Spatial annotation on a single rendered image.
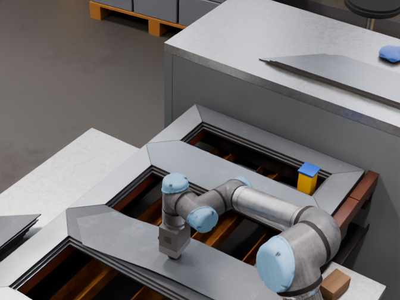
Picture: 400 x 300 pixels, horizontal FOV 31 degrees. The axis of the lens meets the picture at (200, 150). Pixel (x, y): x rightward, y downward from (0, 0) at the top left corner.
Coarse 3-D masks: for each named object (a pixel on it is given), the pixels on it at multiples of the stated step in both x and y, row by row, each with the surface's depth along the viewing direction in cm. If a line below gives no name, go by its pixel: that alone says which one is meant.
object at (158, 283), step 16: (208, 128) 283; (240, 144) 276; (256, 144) 274; (288, 160) 268; (144, 176) 258; (160, 176) 259; (320, 176) 262; (128, 192) 251; (80, 208) 241; (96, 208) 242; (336, 208) 246; (64, 240) 230; (80, 240) 229; (48, 256) 225; (96, 256) 227; (32, 272) 220; (128, 272) 221; (144, 272) 219; (16, 288) 215; (160, 288) 216; (176, 288) 215
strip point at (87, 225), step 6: (90, 216) 238; (96, 216) 238; (102, 216) 239; (108, 216) 239; (78, 222) 236; (84, 222) 236; (90, 222) 236; (96, 222) 236; (102, 222) 236; (84, 228) 234; (90, 228) 234; (96, 228) 234; (84, 234) 232; (90, 234) 232; (84, 240) 229
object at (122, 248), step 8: (136, 224) 235; (144, 224) 235; (152, 224) 235; (128, 232) 232; (136, 232) 232; (144, 232) 232; (120, 240) 229; (128, 240) 229; (136, 240) 229; (112, 248) 226; (120, 248) 226; (128, 248) 226; (136, 248) 226; (112, 256) 224; (120, 256) 223; (128, 256) 223
